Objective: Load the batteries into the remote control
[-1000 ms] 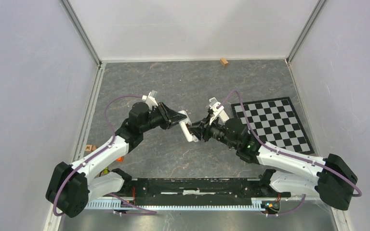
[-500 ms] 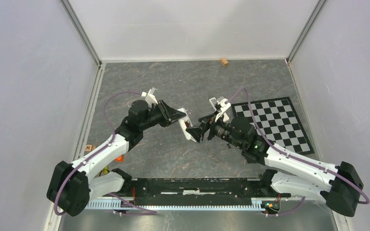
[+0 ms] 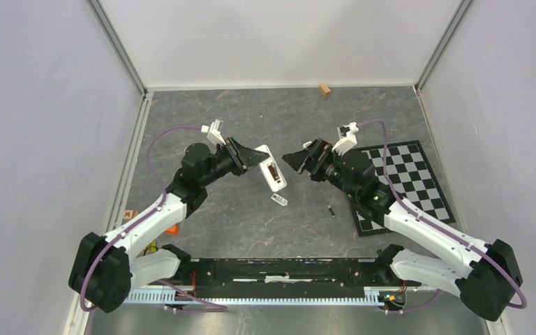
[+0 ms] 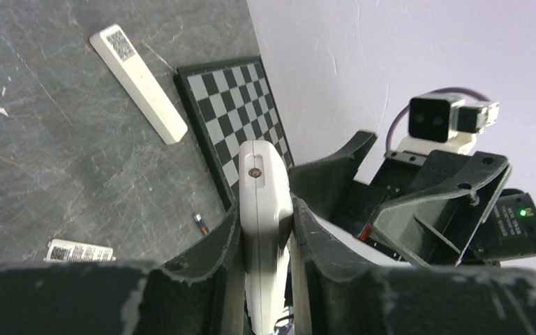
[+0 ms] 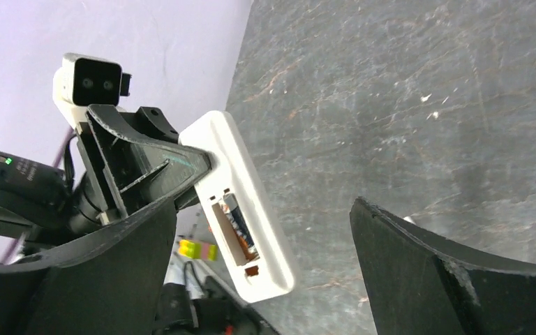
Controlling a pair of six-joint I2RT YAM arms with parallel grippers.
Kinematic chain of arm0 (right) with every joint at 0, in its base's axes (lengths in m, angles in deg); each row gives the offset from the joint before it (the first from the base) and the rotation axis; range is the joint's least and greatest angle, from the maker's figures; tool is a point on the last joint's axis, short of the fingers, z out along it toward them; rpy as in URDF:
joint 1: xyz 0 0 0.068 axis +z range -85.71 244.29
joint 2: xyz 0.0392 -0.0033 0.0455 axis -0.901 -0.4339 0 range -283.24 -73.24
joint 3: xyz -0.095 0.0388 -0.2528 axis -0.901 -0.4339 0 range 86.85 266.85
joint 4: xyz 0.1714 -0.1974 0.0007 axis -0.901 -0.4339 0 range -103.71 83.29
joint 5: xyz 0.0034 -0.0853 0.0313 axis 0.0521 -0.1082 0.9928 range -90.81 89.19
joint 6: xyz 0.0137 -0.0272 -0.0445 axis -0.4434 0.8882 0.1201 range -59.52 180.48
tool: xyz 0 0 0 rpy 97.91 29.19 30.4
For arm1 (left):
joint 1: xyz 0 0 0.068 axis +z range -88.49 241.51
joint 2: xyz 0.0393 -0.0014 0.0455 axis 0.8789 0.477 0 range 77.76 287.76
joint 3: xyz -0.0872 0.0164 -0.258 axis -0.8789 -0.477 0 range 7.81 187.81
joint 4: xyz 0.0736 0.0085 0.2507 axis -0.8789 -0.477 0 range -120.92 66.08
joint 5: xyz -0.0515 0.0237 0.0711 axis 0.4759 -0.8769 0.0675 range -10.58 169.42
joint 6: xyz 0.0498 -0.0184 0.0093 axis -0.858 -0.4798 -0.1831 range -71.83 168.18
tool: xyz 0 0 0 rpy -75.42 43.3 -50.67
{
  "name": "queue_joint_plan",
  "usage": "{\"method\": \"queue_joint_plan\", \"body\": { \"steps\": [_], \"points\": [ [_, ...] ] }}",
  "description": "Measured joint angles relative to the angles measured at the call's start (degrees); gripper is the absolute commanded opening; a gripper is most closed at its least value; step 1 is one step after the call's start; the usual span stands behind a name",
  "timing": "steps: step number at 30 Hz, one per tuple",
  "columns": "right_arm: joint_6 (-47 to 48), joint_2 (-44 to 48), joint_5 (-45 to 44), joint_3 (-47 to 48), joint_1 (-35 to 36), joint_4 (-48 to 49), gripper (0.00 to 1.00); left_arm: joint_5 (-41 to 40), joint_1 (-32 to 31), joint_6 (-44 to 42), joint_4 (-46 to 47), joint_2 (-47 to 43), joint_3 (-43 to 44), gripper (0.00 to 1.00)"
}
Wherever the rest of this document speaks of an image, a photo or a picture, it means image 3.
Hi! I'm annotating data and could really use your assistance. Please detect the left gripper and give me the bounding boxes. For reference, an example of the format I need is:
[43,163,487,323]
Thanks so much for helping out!
[200,135,269,187]

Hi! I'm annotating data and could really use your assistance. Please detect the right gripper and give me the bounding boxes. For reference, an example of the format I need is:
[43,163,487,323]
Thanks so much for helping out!
[281,138,358,201]

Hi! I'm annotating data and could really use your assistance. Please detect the white label sticker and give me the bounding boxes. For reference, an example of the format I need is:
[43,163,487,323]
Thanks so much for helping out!
[271,193,288,207]

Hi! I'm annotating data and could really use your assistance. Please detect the AAA battery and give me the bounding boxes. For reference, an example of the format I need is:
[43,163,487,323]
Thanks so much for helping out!
[328,205,336,218]

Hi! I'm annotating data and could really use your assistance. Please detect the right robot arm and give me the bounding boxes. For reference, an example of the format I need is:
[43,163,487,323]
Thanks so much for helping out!
[282,138,523,322]

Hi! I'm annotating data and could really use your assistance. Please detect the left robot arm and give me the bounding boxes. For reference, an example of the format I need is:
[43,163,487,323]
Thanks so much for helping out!
[68,137,271,313]

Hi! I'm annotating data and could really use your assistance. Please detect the small wooden block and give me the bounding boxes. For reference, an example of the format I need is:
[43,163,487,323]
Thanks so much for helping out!
[318,84,332,97]

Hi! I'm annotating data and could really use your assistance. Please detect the orange semicircle toy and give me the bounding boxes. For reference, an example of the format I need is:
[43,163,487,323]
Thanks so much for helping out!
[165,224,180,235]

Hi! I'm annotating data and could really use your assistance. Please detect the black white chessboard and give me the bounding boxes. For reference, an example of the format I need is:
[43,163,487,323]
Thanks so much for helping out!
[359,140,456,224]

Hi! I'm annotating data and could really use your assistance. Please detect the yellow green toy blocks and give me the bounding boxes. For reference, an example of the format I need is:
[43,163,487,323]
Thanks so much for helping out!
[142,241,159,256]

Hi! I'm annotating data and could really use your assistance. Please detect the wooden letter block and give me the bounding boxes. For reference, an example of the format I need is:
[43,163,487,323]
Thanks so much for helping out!
[122,210,139,221]

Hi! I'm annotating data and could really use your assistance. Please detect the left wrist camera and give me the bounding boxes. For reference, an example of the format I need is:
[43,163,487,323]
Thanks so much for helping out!
[200,119,225,146]

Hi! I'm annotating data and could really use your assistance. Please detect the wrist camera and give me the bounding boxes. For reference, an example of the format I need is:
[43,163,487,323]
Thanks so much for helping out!
[332,122,359,156]
[200,119,225,146]

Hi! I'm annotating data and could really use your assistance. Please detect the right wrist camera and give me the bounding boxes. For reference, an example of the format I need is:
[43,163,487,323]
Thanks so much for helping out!
[332,122,359,156]

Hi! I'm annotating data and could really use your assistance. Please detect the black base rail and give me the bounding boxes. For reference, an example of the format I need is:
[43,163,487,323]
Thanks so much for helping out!
[168,258,406,299]

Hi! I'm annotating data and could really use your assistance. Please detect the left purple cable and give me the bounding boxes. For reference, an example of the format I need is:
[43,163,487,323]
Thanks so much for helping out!
[79,127,230,314]

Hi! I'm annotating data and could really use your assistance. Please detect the purple cable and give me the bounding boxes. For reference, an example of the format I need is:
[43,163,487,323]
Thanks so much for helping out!
[358,119,528,315]
[79,127,230,314]

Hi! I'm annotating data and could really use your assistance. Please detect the slotted cable duct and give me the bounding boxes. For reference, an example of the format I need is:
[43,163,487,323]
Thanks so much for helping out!
[124,288,385,306]

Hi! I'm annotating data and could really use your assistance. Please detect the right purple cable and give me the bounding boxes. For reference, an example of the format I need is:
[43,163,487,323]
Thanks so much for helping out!
[358,119,528,315]

